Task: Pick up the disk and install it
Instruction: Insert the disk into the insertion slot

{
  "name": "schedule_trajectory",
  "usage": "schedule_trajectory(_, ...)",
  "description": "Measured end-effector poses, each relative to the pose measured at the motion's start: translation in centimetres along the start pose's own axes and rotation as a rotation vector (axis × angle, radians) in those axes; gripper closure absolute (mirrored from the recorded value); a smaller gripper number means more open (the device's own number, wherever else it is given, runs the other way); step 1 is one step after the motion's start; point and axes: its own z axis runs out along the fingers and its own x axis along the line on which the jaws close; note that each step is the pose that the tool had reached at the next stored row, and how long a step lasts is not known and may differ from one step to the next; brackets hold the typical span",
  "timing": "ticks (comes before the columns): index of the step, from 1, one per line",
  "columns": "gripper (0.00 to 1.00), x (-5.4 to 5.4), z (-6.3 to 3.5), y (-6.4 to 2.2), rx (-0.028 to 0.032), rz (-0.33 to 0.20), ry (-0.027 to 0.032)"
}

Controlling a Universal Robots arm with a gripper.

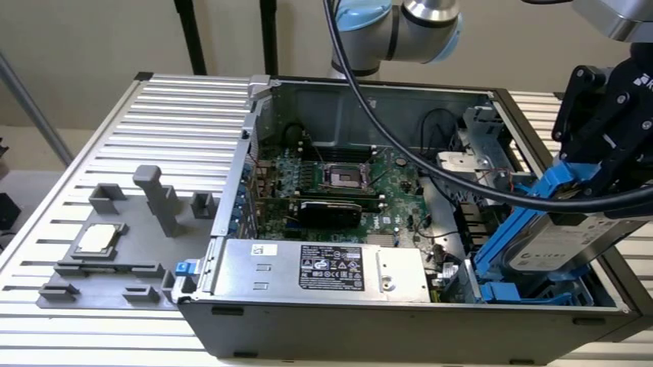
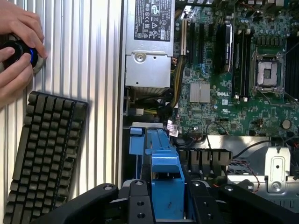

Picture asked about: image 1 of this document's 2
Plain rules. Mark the grey metal pole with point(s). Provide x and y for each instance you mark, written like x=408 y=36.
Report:
x=35 y=111

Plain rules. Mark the silver CPU chip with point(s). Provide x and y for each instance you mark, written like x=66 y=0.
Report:
x=101 y=239

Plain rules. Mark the black box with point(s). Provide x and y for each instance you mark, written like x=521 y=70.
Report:
x=7 y=212

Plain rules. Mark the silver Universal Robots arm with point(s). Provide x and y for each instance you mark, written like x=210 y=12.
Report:
x=424 y=34

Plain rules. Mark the metal disk bay cage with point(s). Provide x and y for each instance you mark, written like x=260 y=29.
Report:
x=477 y=153

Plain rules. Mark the black graphics card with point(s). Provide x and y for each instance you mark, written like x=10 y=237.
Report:
x=329 y=210

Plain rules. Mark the hard disk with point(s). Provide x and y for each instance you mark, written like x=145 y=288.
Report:
x=551 y=244

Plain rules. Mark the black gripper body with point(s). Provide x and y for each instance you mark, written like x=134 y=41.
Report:
x=635 y=82

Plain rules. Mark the green motherboard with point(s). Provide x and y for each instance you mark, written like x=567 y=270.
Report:
x=404 y=199

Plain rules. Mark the silver power supply unit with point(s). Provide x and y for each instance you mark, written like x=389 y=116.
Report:
x=317 y=269

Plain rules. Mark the blue disk bay rail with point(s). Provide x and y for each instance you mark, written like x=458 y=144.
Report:
x=511 y=294

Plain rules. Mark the grey parts rack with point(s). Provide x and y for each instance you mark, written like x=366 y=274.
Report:
x=138 y=279

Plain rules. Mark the open black PC case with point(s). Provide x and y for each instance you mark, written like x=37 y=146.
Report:
x=357 y=329

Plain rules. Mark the blue case latch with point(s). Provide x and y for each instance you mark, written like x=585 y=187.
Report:
x=185 y=267

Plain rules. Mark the CPU socket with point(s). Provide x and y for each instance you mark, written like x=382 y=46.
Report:
x=345 y=175

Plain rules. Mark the black stand pole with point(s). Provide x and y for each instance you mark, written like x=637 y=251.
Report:
x=191 y=36
x=269 y=36

